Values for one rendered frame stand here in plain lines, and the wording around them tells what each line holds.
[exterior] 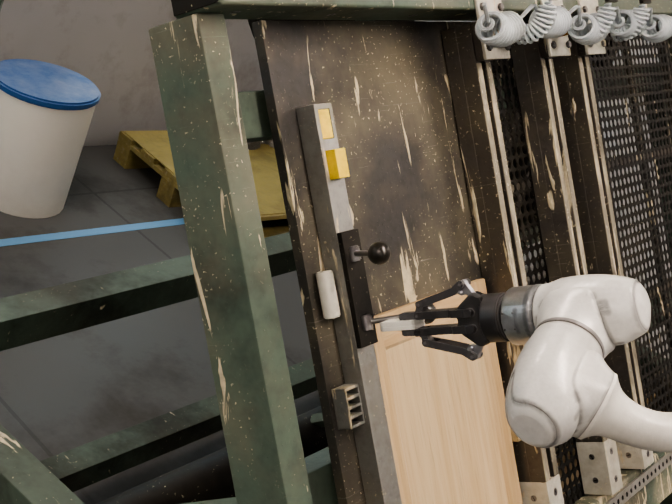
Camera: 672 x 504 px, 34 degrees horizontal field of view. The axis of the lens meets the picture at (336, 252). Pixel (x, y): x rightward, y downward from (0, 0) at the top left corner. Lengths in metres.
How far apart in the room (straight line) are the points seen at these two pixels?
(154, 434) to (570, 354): 2.18
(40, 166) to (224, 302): 3.15
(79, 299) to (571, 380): 1.65
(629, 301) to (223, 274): 0.60
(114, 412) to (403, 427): 1.96
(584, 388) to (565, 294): 0.17
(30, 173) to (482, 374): 2.93
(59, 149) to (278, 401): 3.19
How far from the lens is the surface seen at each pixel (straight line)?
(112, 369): 4.09
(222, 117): 1.70
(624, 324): 1.58
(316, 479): 1.94
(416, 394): 2.08
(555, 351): 1.51
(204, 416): 3.66
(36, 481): 2.29
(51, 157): 4.82
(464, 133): 2.31
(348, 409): 1.90
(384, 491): 1.96
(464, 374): 2.23
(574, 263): 2.55
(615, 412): 1.53
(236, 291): 1.71
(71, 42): 5.47
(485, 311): 1.69
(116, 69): 5.68
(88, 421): 3.81
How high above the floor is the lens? 2.25
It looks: 24 degrees down
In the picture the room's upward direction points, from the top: 20 degrees clockwise
